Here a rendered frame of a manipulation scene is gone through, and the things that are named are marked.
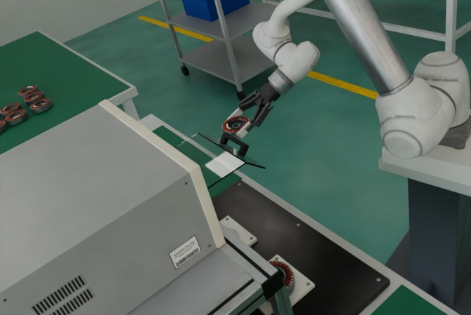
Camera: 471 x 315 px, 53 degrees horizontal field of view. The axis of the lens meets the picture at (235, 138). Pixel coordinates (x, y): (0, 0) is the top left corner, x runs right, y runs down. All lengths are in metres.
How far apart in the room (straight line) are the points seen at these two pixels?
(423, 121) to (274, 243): 0.55
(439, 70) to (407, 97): 0.19
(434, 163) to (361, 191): 1.14
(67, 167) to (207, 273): 0.35
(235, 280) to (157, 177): 0.24
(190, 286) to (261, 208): 0.66
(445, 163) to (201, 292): 0.93
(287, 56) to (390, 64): 0.51
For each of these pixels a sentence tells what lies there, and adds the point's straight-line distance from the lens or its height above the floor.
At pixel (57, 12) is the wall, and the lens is 6.37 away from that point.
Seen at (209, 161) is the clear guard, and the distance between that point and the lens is 1.29.
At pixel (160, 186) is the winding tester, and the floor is 1.32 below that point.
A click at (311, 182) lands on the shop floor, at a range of 2.78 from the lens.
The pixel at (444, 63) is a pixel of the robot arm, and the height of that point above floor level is 1.09.
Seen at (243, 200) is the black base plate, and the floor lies 0.77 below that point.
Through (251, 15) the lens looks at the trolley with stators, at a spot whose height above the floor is 0.54.
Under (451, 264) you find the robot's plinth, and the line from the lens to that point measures 2.01.
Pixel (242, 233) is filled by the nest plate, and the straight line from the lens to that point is 1.47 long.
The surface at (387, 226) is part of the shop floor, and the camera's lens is 2.50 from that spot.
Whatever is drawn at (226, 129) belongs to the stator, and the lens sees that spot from 1.77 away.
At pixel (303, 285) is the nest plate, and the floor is 0.78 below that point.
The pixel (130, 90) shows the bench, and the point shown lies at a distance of 2.63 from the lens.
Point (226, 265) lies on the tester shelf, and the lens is 0.94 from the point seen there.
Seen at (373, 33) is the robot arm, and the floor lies 1.26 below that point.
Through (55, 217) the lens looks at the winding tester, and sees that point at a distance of 0.89.
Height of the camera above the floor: 1.81
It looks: 33 degrees down
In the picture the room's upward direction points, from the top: 15 degrees counter-clockwise
